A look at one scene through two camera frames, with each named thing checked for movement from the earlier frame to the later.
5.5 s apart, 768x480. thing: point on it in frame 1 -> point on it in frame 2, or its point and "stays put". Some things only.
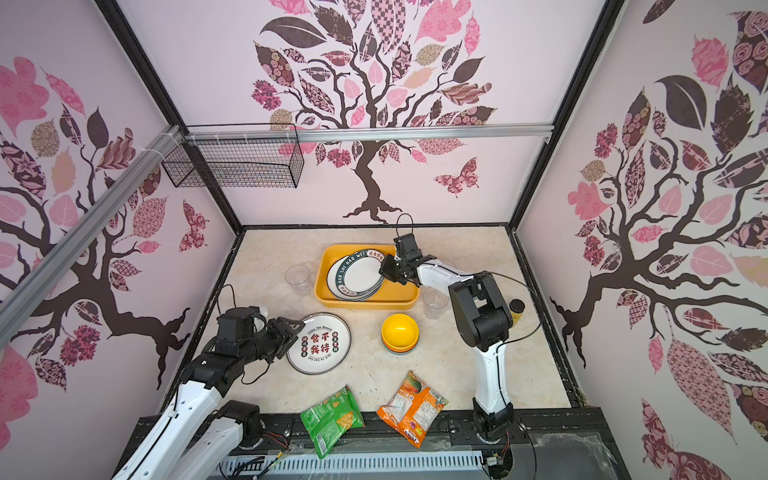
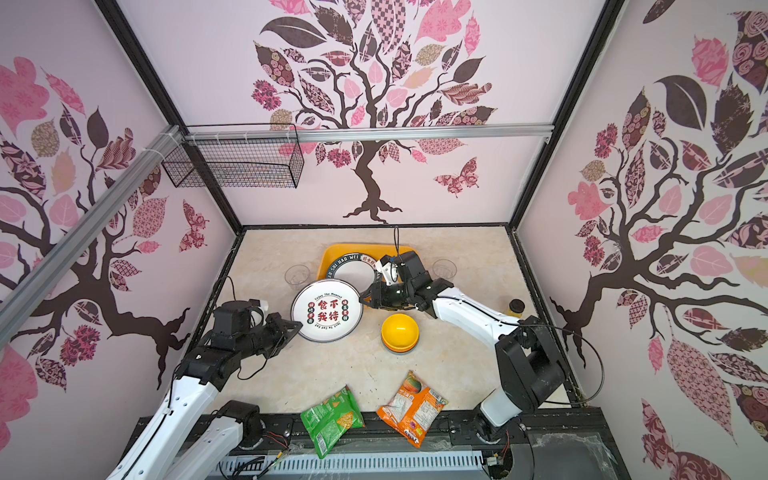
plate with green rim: (356, 275) stays put
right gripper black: (385, 269) -> (379, 298)
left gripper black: (284, 335) stays put
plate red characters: (323, 342) -> (328, 309)
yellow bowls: (400, 334) stays put
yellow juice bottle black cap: (516, 307) stays put
